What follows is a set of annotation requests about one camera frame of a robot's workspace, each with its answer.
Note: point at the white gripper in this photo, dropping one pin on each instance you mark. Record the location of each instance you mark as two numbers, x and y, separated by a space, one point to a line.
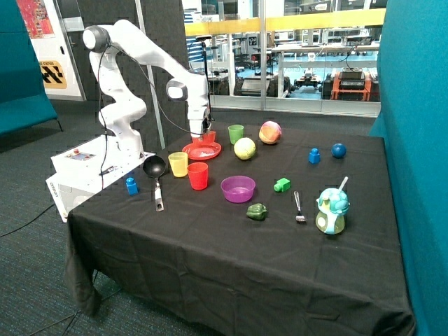
199 119

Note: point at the red plastic bowl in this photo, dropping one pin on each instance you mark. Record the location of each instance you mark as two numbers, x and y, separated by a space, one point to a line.
205 139

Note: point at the red plastic cup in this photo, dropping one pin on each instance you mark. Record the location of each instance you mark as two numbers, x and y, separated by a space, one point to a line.
198 175

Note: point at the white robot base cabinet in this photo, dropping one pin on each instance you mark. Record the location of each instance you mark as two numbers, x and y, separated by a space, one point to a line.
84 170

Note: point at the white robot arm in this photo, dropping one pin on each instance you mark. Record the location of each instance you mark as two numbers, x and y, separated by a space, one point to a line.
117 51

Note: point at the red plastic plate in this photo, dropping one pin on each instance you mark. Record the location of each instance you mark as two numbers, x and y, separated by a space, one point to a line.
202 151

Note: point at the green plastic cup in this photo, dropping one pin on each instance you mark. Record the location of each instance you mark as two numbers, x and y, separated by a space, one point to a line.
236 132

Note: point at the yellow plastic cup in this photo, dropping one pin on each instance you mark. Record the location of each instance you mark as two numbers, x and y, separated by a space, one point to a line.
179 164

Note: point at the purple plastic bowl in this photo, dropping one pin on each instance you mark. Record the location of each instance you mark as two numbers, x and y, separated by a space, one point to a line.
238 189

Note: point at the yellow green ball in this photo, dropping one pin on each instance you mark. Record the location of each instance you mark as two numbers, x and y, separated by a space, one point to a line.
245 148

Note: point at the black ladle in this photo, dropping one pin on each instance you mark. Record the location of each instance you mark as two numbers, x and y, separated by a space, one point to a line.
154 167

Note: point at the pink orange ball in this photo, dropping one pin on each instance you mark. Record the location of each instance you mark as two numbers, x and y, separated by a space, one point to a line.
270 132

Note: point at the blue toy block left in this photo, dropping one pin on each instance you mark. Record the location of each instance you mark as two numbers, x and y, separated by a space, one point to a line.
131 185

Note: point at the blue toy block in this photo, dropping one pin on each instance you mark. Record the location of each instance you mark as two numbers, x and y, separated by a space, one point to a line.
314 156
131 185

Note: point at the green toy block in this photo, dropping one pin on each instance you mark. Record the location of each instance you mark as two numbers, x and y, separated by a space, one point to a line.
282 185

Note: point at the green toy pepper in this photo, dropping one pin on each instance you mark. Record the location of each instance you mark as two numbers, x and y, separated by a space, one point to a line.
257 212

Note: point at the blue toy block right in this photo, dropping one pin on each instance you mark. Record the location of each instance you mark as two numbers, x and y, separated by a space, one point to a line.
314 156

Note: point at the black tablecloth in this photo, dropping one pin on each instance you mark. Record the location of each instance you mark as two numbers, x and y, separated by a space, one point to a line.
205 260

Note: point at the metal fork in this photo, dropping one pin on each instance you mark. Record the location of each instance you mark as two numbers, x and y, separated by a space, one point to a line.
300 218

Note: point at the dark blue ball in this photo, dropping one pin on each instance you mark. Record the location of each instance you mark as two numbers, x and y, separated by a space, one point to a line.
338 150

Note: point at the yellow black sign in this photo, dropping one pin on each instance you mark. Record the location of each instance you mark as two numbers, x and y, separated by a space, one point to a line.
53 75

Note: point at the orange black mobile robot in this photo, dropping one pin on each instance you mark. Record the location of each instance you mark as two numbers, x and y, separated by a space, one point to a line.
351 84

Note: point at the turtle sippy bottle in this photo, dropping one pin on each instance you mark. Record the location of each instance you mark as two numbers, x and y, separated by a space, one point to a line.
333 205

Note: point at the teal bench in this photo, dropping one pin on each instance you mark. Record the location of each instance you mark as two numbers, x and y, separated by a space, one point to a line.
24 102

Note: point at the red poster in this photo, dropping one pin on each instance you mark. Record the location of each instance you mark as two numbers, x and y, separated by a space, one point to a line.
36 20

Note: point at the teal partition right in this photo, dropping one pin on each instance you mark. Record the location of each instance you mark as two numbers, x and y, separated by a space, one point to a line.
412 68

